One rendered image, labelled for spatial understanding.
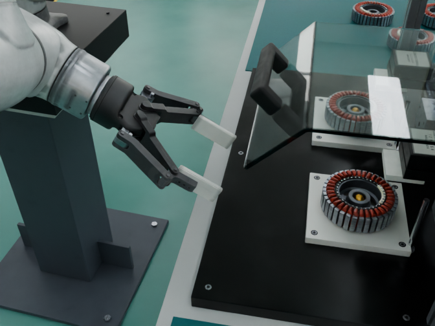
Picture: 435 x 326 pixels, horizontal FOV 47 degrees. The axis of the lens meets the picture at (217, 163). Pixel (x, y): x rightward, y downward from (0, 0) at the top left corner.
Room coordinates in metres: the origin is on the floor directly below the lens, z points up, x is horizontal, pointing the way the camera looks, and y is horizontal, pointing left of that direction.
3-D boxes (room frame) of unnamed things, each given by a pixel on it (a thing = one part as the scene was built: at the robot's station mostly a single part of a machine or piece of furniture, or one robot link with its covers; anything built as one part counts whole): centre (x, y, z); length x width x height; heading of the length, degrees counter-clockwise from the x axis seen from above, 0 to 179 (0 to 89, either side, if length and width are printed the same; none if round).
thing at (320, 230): (0.56, -0.22, 0.78); 0.15 x 0.15 x 0.01; 79
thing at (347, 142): (0.80, -0.26, 0.78); 0.15 x 0.15 x 0.01; 79
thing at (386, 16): (1.34, -0.43, 0.77); 0.11 x 0.11 x 0.04
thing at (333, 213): (0.56, -0.22, 0.80); 0.11 x 0.11 x 0.04
